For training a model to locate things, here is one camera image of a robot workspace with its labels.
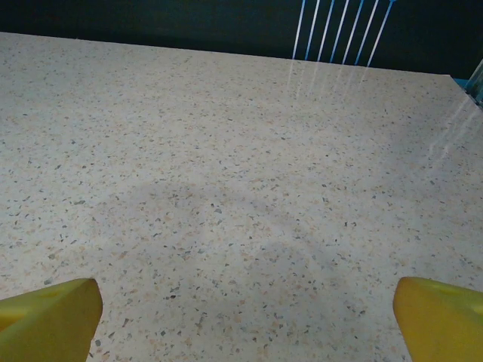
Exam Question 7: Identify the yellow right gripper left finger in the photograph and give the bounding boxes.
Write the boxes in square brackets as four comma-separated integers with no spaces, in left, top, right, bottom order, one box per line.
[0,278,103,362]

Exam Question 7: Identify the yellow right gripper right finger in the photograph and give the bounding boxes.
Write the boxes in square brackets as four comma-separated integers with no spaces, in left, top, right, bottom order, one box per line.
[392,276,483,362]

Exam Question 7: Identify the aluminium frame post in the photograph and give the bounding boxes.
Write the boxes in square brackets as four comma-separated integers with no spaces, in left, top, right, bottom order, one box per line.
[464,58,483,105]

